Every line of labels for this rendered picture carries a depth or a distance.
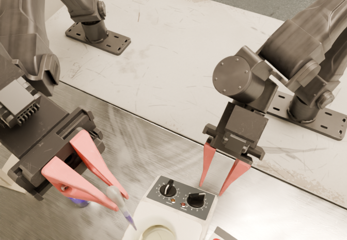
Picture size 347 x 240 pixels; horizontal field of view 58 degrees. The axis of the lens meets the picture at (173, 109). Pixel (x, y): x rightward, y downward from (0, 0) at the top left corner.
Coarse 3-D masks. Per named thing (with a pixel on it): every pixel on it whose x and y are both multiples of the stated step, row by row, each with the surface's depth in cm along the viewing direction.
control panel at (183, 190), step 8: (160, 176) 64; (160, 184) 62; (176, 184) 62; (184, 184) 63; (152, 192) 59; (176, 192) 60; (184, 192) 61; (192, 192) 61; (200, 192) 61; (160, 200) 58; (168, 200) 58; (176, 200) 58; (184, 200) 59; (208, 200) 59; (176, 208) 57; (184, 208) 57; (192, 208) 57; (200, 208) 57; (208, 208) 58; (200, 216) 56
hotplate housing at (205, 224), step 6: (156, 180) 62; (150, 186) 61; (192, 186) 63; (144, 198) 58; (216, 198) 61; (156, 204) 57; (162, 204) 57; (174, 210) 56; (210, 210) 57; (186, 216) 55; (192, 216) 55; (210, 216) 57; (204, 222) 55; (210, 222) 59; (204, 228) 54; (204, 234) 54
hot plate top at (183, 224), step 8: (136, 208) 55; (144, 208) 55; (152, 208) 54; (160, 208) 54; (136, 216) 54; (144, 216) 54; (168, 216) 54; (176, 216) 53; (184, 216) 53; (176, 224) 53; (184, 224) 53; (192, 224) 53; (200, 224) 53; (128, 232) 52; (184, 232) 52; (192, 232) 52; (200, 232) 52
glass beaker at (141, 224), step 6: (150, 216) 46; (156, 216) 46; (162, 216) 46; (138, 222) 46; (144, 222) 46; (150, 222) 48; (156, 222) 48; (162, 222) 48; (168, 222) 46; (132, 228) 45; (138, 228) 46; (144, 228) 48; (174, 228) 45; (132, 234) 45; (138, 234) 47; (174, 234) 48
